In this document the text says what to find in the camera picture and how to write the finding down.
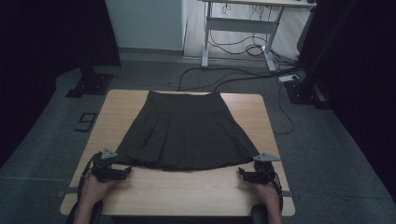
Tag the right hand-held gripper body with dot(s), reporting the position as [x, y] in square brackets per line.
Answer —
[263, 171]

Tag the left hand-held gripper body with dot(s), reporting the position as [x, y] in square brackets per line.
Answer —
[104, 169]

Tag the dark pleated skirt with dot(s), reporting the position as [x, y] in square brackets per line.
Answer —
[186, 130]

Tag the person's right hand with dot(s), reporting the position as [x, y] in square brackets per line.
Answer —
[266, 191]

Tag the person's left hand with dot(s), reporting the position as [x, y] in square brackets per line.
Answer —
[95, 188]

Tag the grey floor tape strip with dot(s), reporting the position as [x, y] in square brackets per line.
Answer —
[294, 196]
[67, 192]

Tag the person's right dark sleeve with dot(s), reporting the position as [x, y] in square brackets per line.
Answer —
[258, 214]

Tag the person's dark sleeve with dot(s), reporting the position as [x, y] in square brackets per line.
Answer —
[258, 214]
[97, 213]

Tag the person's left dark sleeve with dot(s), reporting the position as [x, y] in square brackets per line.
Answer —
[97, 213]

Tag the black floor tape mark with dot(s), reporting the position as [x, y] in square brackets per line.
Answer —
[81, 128]

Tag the black stand with square base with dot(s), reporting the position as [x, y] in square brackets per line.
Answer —
[90, 84]

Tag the black stand with long base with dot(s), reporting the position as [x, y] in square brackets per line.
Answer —
[306, 93]

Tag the white power strip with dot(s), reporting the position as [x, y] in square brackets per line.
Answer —
[288, 78]

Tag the dark curtain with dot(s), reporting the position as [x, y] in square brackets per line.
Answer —
[367, 77]
[40, 46]

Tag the white metal desk frame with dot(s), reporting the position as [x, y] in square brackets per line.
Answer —
[243, 25]

